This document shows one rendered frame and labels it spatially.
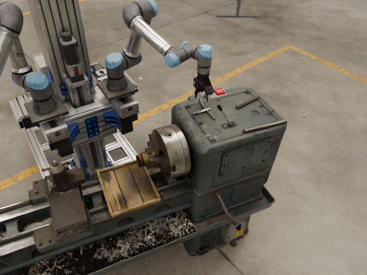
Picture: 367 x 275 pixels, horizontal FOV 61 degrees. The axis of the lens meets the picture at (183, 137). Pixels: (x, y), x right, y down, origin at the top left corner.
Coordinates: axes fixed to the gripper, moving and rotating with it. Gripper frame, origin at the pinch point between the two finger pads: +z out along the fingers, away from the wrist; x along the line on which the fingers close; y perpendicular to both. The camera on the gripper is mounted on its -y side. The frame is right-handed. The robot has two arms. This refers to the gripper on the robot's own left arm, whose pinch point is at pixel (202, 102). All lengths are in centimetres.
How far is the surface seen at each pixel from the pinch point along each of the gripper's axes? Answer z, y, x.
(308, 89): 129, 123, -240
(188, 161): 17.1, -27.1, 21.1
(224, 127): 4.1, -21.3, -4.0
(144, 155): 17.5, -12.8, 41.9
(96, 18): 130, 453, -21
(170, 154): 11.0, -23.6, 30.5
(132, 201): 41, -24, 54
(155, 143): 14.8, -8.9, 33.7
